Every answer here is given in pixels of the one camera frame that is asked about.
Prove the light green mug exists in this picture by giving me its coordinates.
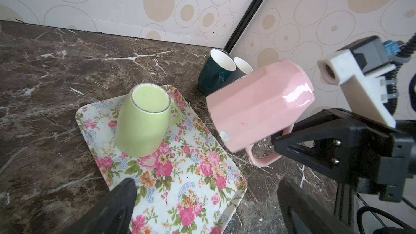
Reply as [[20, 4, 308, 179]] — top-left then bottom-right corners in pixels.
[[115, 83, 182, 158]]

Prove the dark teal mug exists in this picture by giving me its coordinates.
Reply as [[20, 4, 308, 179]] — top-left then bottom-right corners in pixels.
[[198, 49, 236, 96]]

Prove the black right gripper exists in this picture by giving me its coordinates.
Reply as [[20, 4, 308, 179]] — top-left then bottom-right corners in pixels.
[[271, 108, 416, 202]]

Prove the grey mug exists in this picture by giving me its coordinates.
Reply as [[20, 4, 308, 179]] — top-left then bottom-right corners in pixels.
[[225, 57, 254, 85]]

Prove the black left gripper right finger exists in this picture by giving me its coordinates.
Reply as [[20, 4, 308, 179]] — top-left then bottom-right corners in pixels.
[[277, 177, 354, 234]]

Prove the floral rectangular tray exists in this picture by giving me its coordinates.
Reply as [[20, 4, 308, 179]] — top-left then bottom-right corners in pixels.
[[75, 85, 247, 234]]

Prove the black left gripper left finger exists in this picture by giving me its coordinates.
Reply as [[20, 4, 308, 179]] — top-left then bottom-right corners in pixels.
[[61, 178, 137, 234]]

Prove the right black frame post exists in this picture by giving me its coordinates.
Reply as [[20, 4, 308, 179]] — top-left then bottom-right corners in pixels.
[[223, 0, 264, 54]]

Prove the pink mug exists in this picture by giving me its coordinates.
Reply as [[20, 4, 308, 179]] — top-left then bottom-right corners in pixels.
[[206, 60, 315, 167]]

